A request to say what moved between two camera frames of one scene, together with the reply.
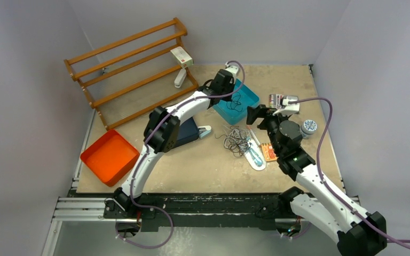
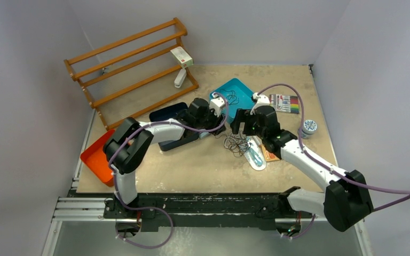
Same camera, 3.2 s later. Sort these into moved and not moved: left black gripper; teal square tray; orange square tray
Moved: left black gripper
Not moved: orange square tray; teal square tray
